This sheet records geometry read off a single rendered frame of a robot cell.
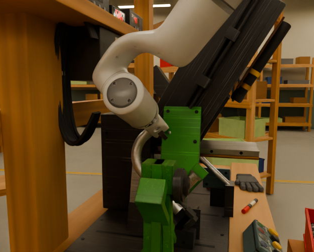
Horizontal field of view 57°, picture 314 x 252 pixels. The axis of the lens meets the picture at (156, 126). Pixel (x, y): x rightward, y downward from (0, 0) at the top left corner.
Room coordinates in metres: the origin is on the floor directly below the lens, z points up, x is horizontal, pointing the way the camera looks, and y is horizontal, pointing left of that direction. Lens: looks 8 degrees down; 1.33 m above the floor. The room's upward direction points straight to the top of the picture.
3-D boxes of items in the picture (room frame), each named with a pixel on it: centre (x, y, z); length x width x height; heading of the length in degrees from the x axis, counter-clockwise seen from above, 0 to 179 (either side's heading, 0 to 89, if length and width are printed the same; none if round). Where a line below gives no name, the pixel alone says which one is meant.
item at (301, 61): (9.14, -3.11, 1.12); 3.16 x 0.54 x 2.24; 83
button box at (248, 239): (0.72, -0.28, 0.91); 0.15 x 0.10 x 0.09; 165
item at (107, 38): (0.92, 0.19, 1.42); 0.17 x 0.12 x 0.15; 165
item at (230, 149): (1.03, -0.16, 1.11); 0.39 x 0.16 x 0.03; 75
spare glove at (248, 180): (1.25, -0.40, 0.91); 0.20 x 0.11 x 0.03; 175
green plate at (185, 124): (0.89, -0.08, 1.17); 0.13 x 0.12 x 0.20; 165
